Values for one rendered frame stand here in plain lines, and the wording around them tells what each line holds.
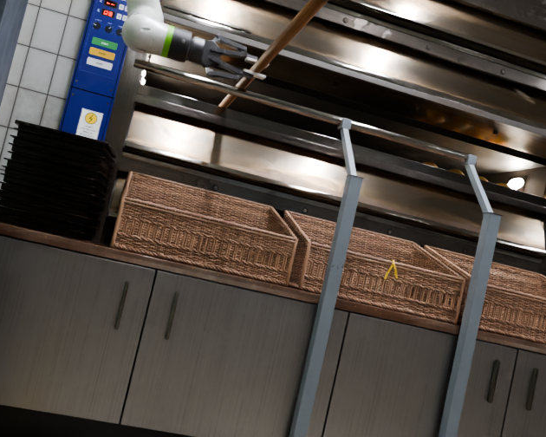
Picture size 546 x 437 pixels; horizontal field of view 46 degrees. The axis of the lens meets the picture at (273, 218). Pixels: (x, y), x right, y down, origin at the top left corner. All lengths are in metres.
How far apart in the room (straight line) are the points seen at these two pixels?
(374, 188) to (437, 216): 0.29
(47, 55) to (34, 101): 0.17
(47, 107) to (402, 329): 1.46
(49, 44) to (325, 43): 1.04
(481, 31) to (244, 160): 1.16
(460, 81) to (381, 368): 1.33
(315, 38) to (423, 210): 0.82
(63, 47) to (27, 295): 1.00
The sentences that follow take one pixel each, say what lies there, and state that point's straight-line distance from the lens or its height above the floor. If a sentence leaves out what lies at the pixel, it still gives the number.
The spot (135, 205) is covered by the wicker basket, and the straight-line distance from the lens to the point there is 1.95.
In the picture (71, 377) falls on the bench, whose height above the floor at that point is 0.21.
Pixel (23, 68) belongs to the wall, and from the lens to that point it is 2.53.
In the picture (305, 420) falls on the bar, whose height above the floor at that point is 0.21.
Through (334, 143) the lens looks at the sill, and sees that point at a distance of 2.60.
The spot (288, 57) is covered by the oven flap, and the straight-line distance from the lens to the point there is 2.45.
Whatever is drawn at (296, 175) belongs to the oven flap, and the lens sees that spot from 2.53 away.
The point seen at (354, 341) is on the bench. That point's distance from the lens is 2.05.
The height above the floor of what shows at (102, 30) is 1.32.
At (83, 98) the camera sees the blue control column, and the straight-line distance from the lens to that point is 2.46.
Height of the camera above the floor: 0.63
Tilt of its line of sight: 4 degrees up
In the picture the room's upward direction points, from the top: 13 degrees clockwise
